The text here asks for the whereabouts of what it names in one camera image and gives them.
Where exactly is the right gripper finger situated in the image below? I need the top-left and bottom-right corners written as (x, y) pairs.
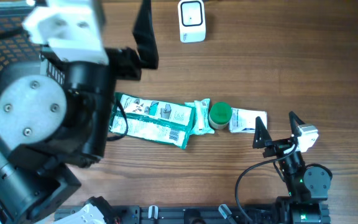
top-left (288, 111), bottom-right (305, 136)
top-left (252, 116), bottom-right (272, 148)

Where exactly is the white blue tissue packet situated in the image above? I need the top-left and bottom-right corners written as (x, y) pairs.
top-left (229, 108), bottom-right (267, 134)

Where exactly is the green lid jar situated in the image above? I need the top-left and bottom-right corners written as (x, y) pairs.
top-left (209, 102), bottom-right (232, 129)

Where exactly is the mint green wipes packet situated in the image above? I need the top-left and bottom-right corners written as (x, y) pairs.
top-left (185, 98), bottom-right (215, 135)

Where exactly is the green 3M gloves package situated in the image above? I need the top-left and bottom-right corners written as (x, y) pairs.
top-left (109, 92), bottom-right (195, 149)

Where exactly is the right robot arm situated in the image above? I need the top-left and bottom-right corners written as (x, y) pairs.
top-left (252, 111), bottom-right (333, 223)

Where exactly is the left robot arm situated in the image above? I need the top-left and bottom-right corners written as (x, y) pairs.
top-left (0, 1), bottom-right (158, 223)

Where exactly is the white barcode scanner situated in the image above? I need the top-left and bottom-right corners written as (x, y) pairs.
top-left (177, 0), bottom-right (206, 43)

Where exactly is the grey plastic mesh basket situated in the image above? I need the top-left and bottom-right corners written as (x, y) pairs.
top-left (0, 2), bottom-right (65, 90)

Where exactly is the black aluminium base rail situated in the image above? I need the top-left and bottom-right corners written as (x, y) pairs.
top-left (53, 196), bottom-right (331, 224)

